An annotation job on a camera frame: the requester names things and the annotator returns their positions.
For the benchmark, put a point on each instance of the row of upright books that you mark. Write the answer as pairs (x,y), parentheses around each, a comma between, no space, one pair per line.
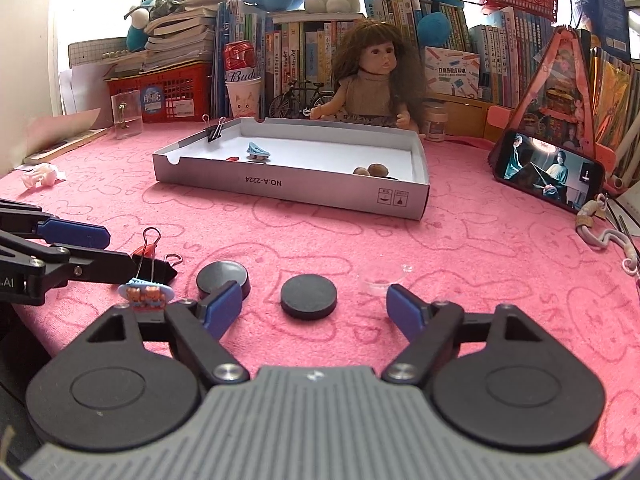
(295,55)

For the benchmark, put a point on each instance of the white cardboard box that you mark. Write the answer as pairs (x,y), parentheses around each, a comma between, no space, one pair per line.
(310,160)

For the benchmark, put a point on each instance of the clear glass cup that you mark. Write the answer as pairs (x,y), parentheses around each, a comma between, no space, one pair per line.
(126,115)

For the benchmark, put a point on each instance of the large red plastic basket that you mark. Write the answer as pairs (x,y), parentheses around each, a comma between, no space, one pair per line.
(170,90)

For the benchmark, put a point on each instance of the black miniature bicycle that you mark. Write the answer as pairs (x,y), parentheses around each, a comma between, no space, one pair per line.
(280,105)

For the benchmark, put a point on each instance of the pink phone stand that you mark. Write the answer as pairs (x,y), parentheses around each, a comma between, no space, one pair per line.
(565,95)

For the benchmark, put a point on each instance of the smartphone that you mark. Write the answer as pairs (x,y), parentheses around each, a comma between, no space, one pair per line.
(547,170)

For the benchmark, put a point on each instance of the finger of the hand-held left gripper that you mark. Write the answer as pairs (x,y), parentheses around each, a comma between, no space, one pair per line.
(75,234)
(100,266)

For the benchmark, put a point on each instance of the wooden drawer box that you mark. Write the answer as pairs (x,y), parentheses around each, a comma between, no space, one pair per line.
(470,115)

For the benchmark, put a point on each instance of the blue paper carton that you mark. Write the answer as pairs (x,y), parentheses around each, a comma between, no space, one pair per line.
(600,10)

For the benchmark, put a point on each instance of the large blue hair clip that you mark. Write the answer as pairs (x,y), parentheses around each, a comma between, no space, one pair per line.
(257,151)

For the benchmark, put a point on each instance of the grey grid board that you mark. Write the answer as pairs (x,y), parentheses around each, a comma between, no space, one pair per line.
(95,52)

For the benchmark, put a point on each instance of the white printer carton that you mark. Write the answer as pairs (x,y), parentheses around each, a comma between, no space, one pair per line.
(452,72)

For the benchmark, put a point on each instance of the stack of paperback books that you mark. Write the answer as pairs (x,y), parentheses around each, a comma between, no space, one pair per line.
(180,35)

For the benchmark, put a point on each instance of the crumpled white tissue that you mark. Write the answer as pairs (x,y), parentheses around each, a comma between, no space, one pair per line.
(45,175)

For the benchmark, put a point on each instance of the red beer can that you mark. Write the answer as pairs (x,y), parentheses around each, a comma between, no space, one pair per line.
(240,60)

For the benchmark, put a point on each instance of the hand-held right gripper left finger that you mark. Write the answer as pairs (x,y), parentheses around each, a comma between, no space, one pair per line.
(222,310)

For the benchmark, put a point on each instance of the brown-haired doll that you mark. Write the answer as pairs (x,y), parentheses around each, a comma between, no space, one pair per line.
(372,85)

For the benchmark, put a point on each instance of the clear plastic piece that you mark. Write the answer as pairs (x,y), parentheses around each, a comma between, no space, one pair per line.
(382,280)

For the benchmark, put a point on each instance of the gold wrapped books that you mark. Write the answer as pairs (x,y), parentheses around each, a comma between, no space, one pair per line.
(615,100)

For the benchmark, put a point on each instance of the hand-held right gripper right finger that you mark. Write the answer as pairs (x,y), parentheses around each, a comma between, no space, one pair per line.
(405,310)

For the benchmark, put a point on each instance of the grey stuffed toy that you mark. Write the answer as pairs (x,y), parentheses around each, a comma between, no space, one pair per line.
(172,0)

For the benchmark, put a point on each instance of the flat book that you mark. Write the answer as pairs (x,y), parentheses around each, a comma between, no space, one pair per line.
(65,146)

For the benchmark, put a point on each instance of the small black binder clip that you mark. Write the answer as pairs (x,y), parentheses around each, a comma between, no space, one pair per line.
(215,132)

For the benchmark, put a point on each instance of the pink rabbit print cloth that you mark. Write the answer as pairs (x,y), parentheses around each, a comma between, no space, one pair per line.
(475,270)

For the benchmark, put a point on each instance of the blue white plush toy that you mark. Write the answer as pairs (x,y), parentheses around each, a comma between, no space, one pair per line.
(137,27)

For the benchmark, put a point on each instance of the black round disc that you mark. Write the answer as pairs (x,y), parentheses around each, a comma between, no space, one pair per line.
(220,275)
(308,297)

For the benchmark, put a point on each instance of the white metal stand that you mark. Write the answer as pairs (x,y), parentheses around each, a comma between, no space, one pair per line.
(627,160)

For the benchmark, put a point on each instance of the brown nut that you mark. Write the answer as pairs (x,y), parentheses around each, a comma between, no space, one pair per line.
(361,171)
(378,170)

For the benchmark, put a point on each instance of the white cat paper cup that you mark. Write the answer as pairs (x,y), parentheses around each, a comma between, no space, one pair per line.
(244,100)

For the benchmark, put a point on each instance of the large black binder clip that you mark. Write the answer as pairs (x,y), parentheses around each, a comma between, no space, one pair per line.
(162,269)

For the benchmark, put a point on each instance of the small blue bear clip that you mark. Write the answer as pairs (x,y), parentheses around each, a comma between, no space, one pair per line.
(147,294)

